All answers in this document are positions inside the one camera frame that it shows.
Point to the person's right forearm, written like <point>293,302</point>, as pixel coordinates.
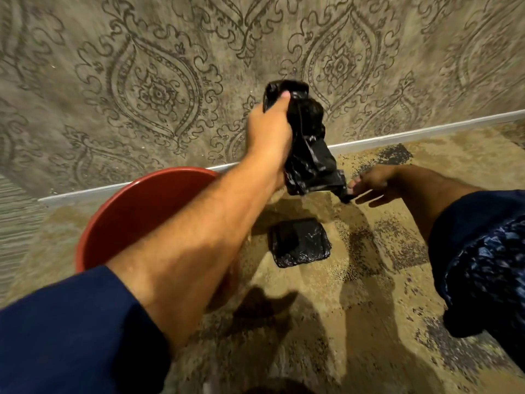
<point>434,196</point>

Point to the person's left forearm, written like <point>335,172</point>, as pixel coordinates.
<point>197,242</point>

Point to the person's right hand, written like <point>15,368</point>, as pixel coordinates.
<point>379,182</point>

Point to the dark blue patterned shirt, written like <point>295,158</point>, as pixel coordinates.
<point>61,336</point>

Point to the red plastic bucket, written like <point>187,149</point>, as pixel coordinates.
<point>135,209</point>

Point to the black plastic bag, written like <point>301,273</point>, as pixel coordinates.
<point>309,155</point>

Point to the pack of black bags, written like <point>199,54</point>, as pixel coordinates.
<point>299,244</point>

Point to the person's left hand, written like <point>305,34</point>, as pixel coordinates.
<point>268,131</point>

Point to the beige patterned rug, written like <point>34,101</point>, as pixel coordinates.
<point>369,324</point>

